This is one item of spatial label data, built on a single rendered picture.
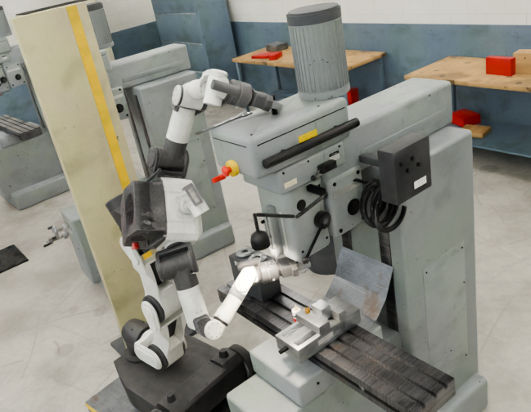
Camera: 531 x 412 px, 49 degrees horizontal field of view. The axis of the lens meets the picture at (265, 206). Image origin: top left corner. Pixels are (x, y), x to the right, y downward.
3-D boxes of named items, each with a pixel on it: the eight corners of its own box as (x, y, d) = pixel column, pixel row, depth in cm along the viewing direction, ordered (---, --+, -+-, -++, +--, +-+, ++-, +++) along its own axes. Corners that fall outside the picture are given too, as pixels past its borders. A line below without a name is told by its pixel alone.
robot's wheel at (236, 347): (227, 373, 317) (220, 343, 308) (234, 367, 320) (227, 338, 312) (254, 387, 304) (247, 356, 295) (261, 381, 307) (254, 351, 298)
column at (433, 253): (423, 453, 297) (398, 172, 230) (355, 406, 333) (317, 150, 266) (482, 397, 322) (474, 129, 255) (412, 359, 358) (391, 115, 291)
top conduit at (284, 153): (268, 170, 199) (267, 160, 197) (261, 167, 202) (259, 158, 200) (361, 127, 221) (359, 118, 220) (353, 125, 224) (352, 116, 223)
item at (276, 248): (276, 257, 231) (267, 210, 222) (270, 254, 234) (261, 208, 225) (284, 253, 233) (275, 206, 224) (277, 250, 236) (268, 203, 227)
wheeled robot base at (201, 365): (102, 394, 316) (83, 345, 301) (175, 338, 348) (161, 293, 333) (177, 447, 274) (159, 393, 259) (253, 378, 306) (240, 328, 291)
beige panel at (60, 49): (135, 370, 395) (11, 21, 296) (110, 346, 425) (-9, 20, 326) (200, 332, 421) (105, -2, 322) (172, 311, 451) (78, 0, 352)
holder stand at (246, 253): (263, 302, 278) (254, 267, 269) (235, 287, 294) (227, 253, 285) (281, 291, 284) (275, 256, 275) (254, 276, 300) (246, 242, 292)
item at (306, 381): (303, 409, 240) (299, 387, 235) (252, 371, 266) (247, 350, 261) (384, 347, 265) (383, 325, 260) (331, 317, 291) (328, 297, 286)
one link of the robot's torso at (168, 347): (143, 362, 301) (136, 297, 272) (173, 340, 313) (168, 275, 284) (163, 379, 293) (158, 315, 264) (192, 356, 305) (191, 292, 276)
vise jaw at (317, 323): (320, 335, 238) (318, 327, 236) (296, 320, 250) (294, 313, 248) (330, 328, 241) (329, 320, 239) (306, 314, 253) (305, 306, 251)
